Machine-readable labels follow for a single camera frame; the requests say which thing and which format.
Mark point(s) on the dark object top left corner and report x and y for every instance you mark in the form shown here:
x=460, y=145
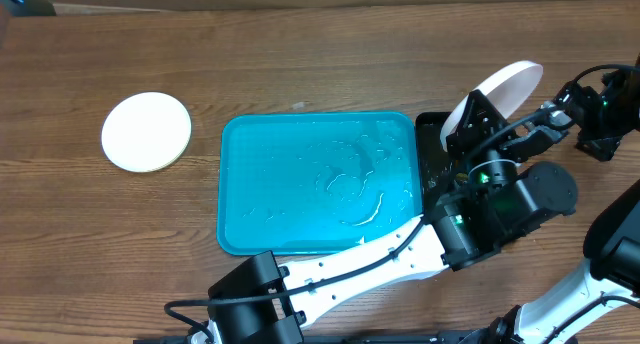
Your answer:
x=23, y=8

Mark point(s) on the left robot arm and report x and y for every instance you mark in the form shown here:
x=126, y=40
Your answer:
x=475, y=201

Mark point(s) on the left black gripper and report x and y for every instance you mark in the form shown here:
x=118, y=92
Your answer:
x=470, y=138

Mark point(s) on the teal plastic tray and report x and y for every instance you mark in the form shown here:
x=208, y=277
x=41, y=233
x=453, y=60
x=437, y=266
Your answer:
x=315, y=183

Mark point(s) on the white plate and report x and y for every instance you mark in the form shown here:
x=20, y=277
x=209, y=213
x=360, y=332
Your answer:
x=508, y=88
x=146, y=132

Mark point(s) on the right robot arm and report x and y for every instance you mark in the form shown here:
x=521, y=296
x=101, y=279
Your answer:
x=608, y=276

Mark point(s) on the black rectangular tray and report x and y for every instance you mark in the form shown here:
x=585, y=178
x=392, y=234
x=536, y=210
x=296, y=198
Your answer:
x=435, y=164

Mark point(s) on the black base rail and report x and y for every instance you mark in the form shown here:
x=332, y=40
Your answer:
x=400, y=340

